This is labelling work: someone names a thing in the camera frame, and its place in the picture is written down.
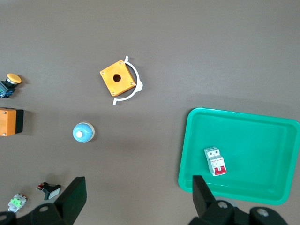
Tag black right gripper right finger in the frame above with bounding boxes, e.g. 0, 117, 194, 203
188, 175, 253, 225

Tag green plastic tray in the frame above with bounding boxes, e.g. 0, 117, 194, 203
177, 107, 300, 206

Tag orange box with black base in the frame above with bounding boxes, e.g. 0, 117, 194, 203
0, 107, 24, 137

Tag white red circuit breaker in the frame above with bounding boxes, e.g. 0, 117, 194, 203
203, 146, 227, 177

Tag green white push button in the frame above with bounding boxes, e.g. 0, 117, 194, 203
7, 193, 28, 213

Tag blue dome buzzer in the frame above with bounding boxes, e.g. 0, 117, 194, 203
72, 122, 95, 143

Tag orange button box with hole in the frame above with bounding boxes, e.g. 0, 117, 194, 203
99, 60, 137, 97

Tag yellow mushroom push button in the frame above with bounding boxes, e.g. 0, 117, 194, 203
0, 73, 23, 98

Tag white half-ring clamp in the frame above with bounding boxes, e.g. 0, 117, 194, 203
112, 55, 144, 106

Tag black rectangular indicator switch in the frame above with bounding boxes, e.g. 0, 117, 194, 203
36, 182, 62, 201

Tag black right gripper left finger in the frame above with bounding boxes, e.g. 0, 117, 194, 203
31, 176, 87, 225

